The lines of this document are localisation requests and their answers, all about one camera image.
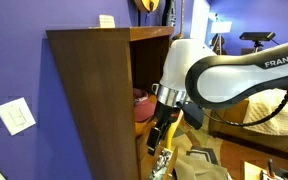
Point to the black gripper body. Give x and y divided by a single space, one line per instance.
166 115

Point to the black camera on tripod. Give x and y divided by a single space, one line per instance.
257 36

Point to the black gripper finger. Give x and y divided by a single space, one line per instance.
164 131
154 140

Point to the black guitar bag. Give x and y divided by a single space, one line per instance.
170 12

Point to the cream knitted blanket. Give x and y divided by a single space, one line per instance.
270 113

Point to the white lamp on stand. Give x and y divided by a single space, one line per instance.
221 27

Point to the yellow round guitar body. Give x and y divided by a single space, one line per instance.
146 4

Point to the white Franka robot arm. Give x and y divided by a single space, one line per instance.
224 80

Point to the brown wooden cabinet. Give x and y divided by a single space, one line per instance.
97 100

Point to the small white paper card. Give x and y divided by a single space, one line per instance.
106 21

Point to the small wooden box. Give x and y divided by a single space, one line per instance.
252 171

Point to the grey striped folded fabric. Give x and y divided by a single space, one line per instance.
202 154

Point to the white wall switch plate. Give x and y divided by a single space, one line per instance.
14 116

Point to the maroon printed t-shirt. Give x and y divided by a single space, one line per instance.
144 106

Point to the white upright board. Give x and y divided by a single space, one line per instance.
200 20

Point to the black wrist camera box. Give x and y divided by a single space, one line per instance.
194 115

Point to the brown sofa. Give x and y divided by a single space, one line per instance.
230 115

